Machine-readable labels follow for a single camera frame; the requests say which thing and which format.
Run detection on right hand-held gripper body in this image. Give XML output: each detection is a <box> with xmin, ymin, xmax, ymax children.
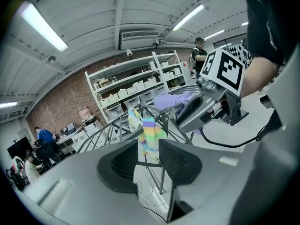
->
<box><xmin>195</xmin><ymin>47</ymin><xmax>249</xmax><ymax>127</ymax></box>

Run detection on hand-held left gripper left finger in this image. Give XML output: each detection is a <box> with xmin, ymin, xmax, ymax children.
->
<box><xmin>23</xmin><ymin>138</ymin><xmax>165</xmax><ymax>225</ymax></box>

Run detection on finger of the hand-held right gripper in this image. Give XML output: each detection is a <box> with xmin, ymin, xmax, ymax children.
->
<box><xmin>175</xmin><ymin>95</ymin><xmax>223</xmax><ymax>134</ymax></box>

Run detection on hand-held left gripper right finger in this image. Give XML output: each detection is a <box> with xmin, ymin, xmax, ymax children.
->
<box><xmin>158</xmin><ymin>138</ymin><xmax>258</xmax><ymax>225</ymax></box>

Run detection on purple printed shirt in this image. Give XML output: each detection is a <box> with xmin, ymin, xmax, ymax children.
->
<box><xmin>153</xmin><ymin>90</ymin><xmax>203</xmax><ymax>136</ymax></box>

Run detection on grey metal drying rack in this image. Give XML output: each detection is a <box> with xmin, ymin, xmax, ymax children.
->
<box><xmin>76</xmin><ymin>85</ymin><xmax>203</xmax><ymax>196</ymax></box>

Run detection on rainbow striped garment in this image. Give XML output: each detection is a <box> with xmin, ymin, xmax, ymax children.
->
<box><xmin>127</xmin><ymin>107</ymin><xmax>169</xmax><ymax>164</ymax></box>

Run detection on person's right forearm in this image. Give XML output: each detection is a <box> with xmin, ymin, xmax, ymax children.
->
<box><xmin>240</xmin><ymin>56</ymin><xmax>280</xmax><ymax>98</ymax></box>

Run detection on person's right hand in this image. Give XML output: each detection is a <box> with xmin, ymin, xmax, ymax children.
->
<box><xmin>208</xmin><ymin>100</ymin><xmax>227</xmax><ymax>114</ymax></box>

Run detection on dark glass partition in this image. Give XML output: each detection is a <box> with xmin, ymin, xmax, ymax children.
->
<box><xmin>212</xmin><ymin>35</ymin><xmax>249</xmax><ymax>63</ymax></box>

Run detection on white drawer cabinet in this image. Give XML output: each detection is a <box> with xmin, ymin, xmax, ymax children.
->
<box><xmin>71</xmin><ymin>130</ymin><xmax>90</xmax><ymax>152</ymax></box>

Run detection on black office chair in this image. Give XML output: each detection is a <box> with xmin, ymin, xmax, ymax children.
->
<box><xmin>34</xmin><ymin>138</ymin><xmax>62</xmax><ymax>166</ymax></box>

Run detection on white office desk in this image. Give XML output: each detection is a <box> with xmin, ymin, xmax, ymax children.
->
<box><xmin>55</xmin><ymin>129</ymin><xmax>82</xmax><ymax>151</ymax></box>

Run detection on person's black t-shirt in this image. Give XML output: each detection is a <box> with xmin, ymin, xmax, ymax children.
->
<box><xmin>243</xmin><ymin>0</ymin><xmax>300</xmax><ymax>66</ymax></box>

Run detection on white printer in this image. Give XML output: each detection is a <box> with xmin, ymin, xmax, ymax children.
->
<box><xmin>82</xmin><ymin>118</ymin><xmax>103</xmax><ymax>133</ymax></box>

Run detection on patterned office chair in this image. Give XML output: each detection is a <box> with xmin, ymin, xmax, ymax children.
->
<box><xmin>6</xmin><ymin>155</ymin><xmax>30</xmax><ymax>192</ymax></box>

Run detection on row of cream storage boxes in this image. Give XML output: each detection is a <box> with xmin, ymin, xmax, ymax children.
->
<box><xmin>99</xmin><ymin>73</ymin><xmax>182</xmax><ymax>104</ymax></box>

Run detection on pink gift bag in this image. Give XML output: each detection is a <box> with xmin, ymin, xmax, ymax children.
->
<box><xmin>78</xmin><ymin>107</ymin><xmax>91</xmax><ymax>123</ymax></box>

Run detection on black monitor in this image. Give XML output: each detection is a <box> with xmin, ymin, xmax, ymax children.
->
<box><xmin>7</xmin><ymin>135</ymin><xmax>33</xmax><ymax>159</ymax></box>

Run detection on white ceiling air conditioner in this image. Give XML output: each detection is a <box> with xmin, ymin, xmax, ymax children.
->
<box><xmin>119</xmin><ymin>29</ymin><xmax>163</xmax><ymax>50</ymax></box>

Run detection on white metal shelving unit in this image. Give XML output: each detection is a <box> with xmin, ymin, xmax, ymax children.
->
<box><xmin>84</xmin><ymin>50</ymin><xmax>188</xmax><ymax>127</ymax></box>

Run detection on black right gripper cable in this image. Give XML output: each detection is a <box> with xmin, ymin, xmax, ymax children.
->
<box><xmin>198</xmin><ymin>125</ymin><xmax>268</xmax><ymax>149</ymax></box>

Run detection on tangled white power cable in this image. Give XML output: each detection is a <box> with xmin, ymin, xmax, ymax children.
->
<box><xmin>137</xmin><ymin>181</ymin><xmax>170</xmax><ymax>220</ymax></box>

